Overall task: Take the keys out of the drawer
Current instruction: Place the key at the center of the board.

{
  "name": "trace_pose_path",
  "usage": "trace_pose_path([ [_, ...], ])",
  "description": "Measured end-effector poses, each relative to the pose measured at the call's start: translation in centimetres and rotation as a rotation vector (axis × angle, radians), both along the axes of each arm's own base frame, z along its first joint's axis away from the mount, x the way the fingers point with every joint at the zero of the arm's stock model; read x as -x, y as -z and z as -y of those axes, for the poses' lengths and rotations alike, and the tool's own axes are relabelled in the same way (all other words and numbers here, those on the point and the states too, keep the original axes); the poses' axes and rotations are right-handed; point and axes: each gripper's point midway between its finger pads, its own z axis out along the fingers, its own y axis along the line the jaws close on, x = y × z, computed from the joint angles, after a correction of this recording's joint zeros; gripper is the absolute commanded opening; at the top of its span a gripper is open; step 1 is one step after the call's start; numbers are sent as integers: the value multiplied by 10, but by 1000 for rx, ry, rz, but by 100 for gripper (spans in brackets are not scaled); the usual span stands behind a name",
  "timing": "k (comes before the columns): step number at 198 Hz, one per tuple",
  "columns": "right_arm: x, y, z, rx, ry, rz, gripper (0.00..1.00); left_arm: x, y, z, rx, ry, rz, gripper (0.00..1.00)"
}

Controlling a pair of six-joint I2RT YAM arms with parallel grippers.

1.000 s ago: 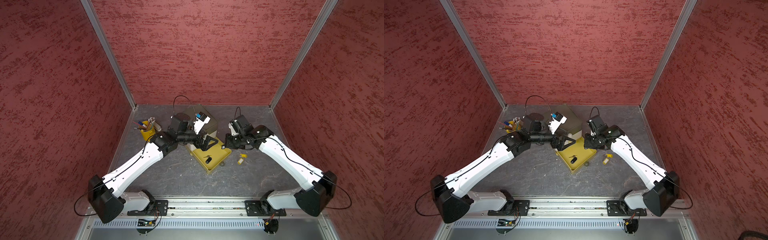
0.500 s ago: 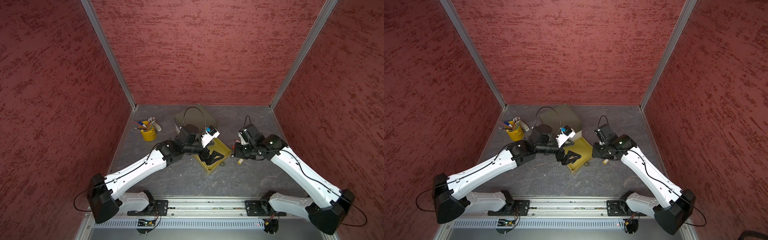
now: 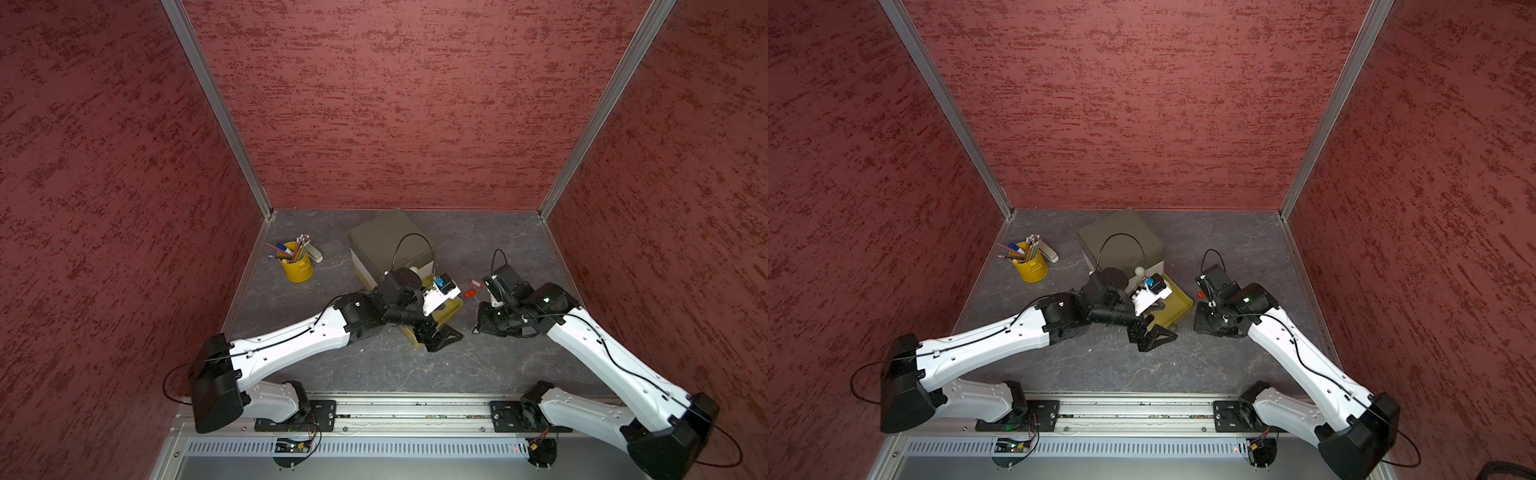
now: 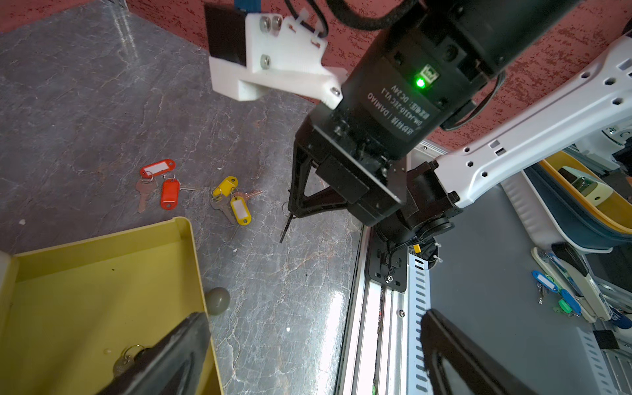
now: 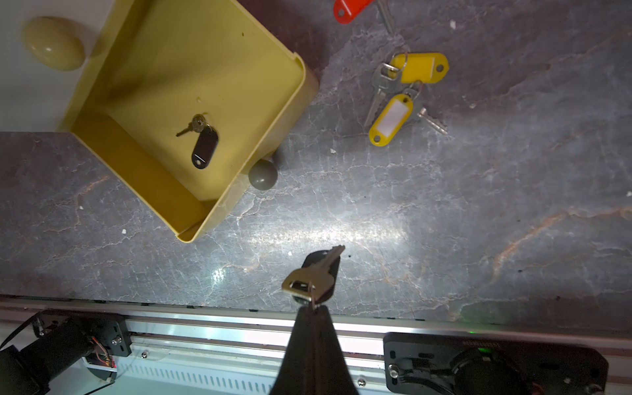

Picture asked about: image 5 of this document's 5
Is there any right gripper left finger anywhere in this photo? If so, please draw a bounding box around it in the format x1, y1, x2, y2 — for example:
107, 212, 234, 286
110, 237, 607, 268
270, 306, 316, 394

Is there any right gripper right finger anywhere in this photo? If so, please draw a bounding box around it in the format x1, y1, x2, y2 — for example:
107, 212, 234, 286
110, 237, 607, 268
314, 305, 358, 394

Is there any yellow bottom drawer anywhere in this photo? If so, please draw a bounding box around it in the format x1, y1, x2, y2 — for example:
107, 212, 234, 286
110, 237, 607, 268
60, 1, 319, 243

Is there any white drawer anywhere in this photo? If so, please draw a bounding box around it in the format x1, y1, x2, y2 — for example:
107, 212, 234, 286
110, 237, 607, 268
1, 1, 115, 133

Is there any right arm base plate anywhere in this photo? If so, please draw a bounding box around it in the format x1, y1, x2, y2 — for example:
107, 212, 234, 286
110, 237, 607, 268
383, 332, 609, 394

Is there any key yellow tag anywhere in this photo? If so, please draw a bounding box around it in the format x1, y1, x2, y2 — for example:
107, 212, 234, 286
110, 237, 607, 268
368, 88, 449, 148
362, 52, 450, 128

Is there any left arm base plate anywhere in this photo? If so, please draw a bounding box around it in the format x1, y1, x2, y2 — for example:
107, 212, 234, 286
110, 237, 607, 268
1, 309, 132, 394

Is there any key black tag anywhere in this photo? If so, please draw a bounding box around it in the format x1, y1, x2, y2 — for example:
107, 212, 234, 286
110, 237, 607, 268
281, 245, 346, 308
175, 114, 219, 170

